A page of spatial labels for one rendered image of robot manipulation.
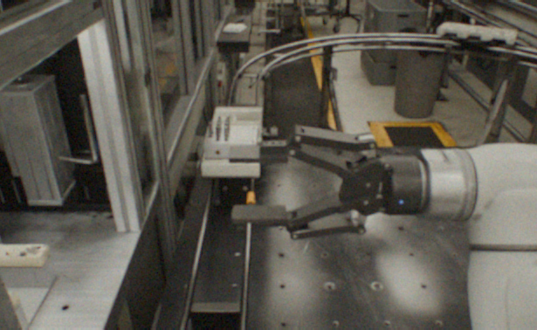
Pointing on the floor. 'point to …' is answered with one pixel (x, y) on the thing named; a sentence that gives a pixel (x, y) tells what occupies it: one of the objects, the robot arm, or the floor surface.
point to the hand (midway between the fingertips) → (251, 185)
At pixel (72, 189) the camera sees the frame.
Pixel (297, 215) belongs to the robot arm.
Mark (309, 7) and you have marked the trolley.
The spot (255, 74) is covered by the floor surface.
